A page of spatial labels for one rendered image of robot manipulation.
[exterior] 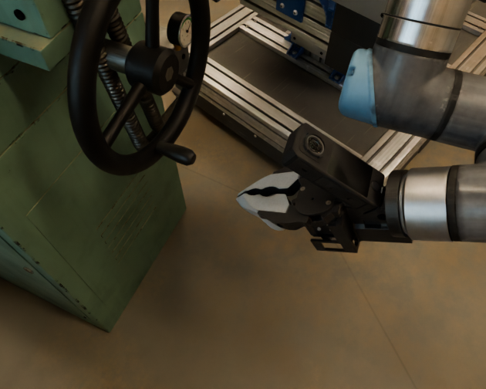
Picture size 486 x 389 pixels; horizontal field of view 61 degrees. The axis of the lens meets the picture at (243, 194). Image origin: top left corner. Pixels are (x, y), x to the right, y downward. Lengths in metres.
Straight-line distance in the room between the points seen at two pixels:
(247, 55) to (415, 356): 1.08
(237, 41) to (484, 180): 1.27
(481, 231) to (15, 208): 0.63
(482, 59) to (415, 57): 1.28
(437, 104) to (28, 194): 0.59
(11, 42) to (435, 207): 0.48
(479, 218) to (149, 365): 0.97
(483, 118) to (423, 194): 0.10
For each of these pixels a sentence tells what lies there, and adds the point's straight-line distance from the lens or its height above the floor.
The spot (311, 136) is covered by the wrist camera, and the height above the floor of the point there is 0.85.
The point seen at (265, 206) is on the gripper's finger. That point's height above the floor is 0.74.
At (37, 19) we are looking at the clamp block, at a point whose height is 0.89.
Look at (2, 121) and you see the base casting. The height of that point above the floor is 0.75.
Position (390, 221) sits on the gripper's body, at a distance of 0.44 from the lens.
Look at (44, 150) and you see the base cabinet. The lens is 0.73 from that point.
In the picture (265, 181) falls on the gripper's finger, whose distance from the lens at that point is 0.52.
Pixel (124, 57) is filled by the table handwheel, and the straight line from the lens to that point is 0.57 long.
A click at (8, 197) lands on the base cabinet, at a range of 0.71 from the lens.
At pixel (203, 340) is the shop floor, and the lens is 1.21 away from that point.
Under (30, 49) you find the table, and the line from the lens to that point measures 0.54.
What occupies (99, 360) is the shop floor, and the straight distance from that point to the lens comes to 1.25.
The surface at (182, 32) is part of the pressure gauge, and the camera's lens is 0.86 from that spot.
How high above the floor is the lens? 1.17
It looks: 57 degrees down
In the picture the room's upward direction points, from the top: straight up
